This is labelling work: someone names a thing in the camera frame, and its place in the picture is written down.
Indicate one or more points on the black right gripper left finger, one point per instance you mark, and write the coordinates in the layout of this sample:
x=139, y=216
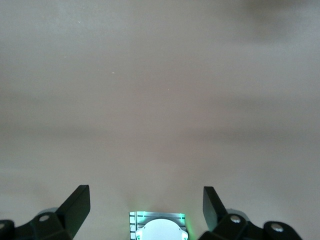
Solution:
x=75, y=207

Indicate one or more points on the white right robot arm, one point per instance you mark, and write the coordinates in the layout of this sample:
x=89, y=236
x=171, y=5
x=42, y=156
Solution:
x=161, y=228

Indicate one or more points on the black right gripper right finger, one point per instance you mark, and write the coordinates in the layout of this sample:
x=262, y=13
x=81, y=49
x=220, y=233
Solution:
x=212, y=207

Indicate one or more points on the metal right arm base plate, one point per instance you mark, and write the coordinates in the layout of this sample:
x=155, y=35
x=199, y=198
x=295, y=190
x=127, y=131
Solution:
x=155, y=215

